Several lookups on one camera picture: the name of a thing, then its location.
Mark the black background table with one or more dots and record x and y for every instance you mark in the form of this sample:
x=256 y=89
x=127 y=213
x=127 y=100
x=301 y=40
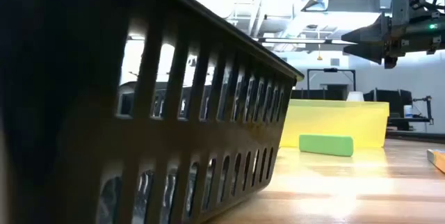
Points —
x=410 y=120

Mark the black slotted plastic basket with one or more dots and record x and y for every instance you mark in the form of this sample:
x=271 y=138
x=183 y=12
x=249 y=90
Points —
x=87 y=147

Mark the white lampshade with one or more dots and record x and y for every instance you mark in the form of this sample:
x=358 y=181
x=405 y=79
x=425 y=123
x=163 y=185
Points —
x=355 y=96

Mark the yellow translucent plastic bin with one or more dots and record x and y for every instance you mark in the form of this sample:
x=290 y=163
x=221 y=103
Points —
x=365 y=123

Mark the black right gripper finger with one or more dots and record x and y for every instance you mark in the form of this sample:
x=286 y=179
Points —
x=368 y=35
x=368 y=53

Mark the black background rig frame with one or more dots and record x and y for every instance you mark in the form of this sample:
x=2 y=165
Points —
x=331 y=70

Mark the yellow carded calculator pack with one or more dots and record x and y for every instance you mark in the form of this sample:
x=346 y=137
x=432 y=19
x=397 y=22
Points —
x=438 y=159

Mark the black background panels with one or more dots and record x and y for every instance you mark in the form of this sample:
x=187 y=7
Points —
x=389 y=102

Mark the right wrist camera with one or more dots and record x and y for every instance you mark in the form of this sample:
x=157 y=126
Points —
x=400 y=10

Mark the blue and white cup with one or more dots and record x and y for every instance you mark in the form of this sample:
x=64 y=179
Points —
x=408 y=111

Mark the ceiling strip light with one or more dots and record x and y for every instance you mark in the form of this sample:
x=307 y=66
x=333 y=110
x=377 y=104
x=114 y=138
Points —
x=295 y=40

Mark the green rectangular eraser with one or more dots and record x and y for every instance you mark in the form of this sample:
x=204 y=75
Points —
x=326 y=145

